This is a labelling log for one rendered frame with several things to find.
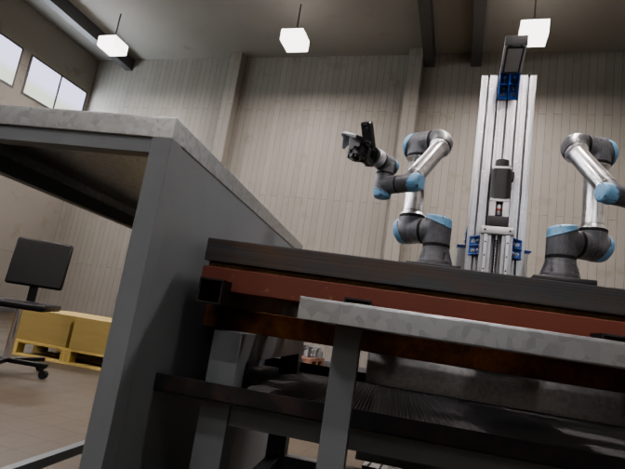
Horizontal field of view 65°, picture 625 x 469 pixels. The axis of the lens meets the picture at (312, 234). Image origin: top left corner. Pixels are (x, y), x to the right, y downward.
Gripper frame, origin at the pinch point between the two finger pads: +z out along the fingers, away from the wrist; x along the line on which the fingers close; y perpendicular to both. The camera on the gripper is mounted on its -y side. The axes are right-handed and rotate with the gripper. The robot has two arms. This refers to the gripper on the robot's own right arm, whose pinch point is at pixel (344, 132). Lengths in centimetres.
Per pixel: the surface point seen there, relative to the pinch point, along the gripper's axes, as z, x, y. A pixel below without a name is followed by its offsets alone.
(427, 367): -21, -45, 77
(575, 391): -46, -84, 72
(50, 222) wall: -285, 1143, 85
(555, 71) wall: -780, 233, -445
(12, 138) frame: 108, -16, 45
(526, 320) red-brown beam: 39, -94, 55
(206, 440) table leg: 70, -50, 93
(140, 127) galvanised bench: 94, -38, 38
